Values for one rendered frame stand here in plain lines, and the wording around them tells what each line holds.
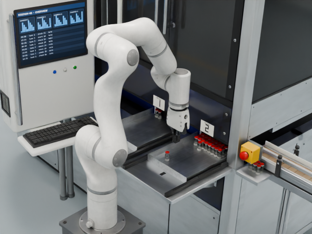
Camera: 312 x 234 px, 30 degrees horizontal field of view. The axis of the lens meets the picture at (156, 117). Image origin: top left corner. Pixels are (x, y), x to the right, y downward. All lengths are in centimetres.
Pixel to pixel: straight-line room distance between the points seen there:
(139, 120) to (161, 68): 90
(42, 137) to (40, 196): 104
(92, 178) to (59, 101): 104
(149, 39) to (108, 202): 65
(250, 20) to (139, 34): 55
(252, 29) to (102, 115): 75
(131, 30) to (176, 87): 39
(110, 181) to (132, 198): 126
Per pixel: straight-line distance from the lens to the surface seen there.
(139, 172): 270
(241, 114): 263
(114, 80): 205
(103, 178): 225
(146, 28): 212
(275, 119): 287
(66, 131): 313
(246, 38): 249
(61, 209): 394
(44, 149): 303
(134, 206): 352
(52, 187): 415
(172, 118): 248
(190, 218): 316
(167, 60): 225
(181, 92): 239
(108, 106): 210
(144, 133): 301
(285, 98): 288
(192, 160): 280
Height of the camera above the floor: 239
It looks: 28 degrees down
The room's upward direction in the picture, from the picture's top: 2 degrees clockwise
